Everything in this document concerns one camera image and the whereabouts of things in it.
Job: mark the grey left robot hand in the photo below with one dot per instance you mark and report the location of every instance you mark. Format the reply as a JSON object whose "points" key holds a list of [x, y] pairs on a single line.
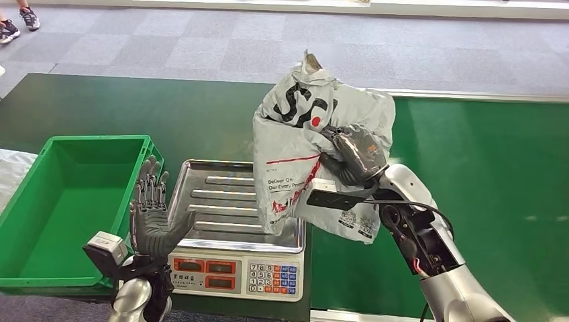
{"points": [[149, 229]]}

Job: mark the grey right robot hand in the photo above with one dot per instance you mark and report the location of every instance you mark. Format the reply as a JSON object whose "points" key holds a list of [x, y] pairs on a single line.
{"points": [[358, 153]]}

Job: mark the grey courier package bag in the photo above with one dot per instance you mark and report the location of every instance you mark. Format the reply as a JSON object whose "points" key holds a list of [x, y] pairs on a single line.
{"points": [[289, 146]]}

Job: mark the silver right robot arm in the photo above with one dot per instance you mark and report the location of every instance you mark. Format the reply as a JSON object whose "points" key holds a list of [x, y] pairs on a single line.
{"points": [[453, 293]]}

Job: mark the green conveyor belt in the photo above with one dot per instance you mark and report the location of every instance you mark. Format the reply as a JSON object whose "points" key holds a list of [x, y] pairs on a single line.
{"points": [[489, 177]]}

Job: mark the green plastic crate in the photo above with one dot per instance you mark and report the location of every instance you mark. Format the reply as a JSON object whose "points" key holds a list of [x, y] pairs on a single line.
{"points": [[66, 209]]}

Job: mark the electronic weighing scale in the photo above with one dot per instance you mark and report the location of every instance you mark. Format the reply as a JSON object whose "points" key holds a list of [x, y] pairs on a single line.
{"points": [[231, 271]]}

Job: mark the white plastic bag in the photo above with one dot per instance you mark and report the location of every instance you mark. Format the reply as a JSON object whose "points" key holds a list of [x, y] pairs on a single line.
{"points": [[11, 173]]}

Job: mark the white baseboard ledge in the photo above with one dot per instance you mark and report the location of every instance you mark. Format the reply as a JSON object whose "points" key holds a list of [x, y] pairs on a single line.
{"points": [[311, 8]]}

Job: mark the person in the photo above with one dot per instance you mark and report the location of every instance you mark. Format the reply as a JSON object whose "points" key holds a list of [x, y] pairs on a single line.
{"points": [[29, 17]]}

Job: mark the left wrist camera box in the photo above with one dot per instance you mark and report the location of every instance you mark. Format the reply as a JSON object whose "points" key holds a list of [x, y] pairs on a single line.
{"points": [[106, 246]]}

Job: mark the silver conveyor side rail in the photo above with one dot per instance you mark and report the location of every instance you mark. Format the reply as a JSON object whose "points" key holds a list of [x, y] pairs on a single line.
{"points": [[467, 95], [355, 316]]}

